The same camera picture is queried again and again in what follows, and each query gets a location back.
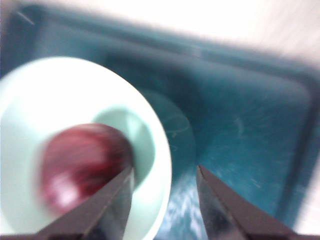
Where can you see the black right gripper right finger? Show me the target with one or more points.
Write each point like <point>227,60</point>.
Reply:
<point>230,215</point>

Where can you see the dark rectangular tray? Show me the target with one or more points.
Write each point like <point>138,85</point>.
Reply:
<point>250,120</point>

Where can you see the teal green bowl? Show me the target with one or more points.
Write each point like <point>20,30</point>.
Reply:
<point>37,95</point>

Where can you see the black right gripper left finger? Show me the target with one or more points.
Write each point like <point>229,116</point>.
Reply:
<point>95,217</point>

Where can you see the dark red plum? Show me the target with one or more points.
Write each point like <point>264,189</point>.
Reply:
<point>85,162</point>

